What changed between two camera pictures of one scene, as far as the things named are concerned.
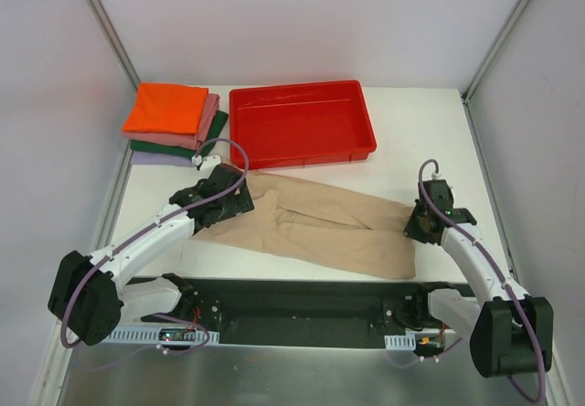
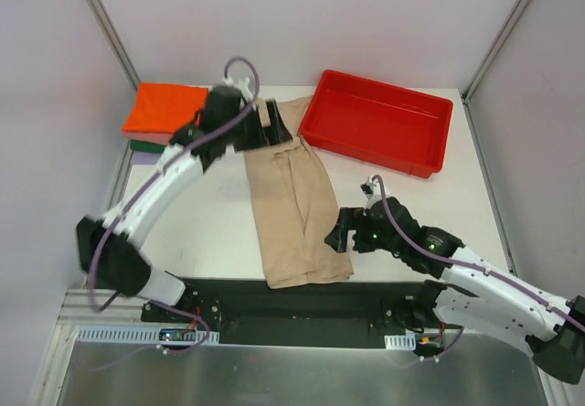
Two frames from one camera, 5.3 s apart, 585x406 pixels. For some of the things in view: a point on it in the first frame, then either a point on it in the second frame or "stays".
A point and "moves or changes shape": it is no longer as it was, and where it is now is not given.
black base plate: x=305 y=312 stays
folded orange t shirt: x=166 y=108 stays
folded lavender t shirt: x=145 y=158 stays
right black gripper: x=416 y=222 -> x=355 y=230
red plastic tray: x=299 y=122 moves or changes shape
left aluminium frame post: x=107 y=23 stays
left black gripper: x=240 y=197 -> x=263 y=128
